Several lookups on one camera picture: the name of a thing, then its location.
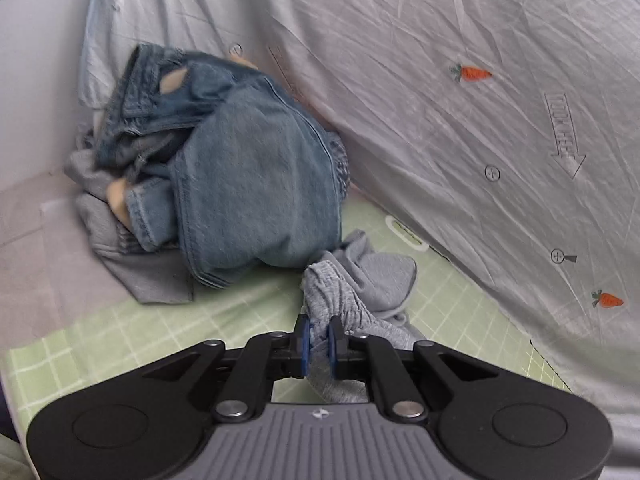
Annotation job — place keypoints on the blue denim jeans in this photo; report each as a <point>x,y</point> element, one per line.
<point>250,185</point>

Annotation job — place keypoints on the blue checked cloth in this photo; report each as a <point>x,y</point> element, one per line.
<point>341,165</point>

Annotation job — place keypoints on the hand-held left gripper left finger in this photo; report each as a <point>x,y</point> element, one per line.
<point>304,352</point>

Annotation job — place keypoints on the light blue pillow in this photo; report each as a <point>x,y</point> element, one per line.
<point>100,60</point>

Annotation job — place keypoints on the grey knit shorts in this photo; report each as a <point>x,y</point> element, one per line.
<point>370,280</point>

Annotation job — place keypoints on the grey sweatshirt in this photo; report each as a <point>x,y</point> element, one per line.
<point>145,280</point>

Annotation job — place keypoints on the green grid mat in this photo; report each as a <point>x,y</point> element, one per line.
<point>150,330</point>

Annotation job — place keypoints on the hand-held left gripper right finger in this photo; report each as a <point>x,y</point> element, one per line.
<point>332,355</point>

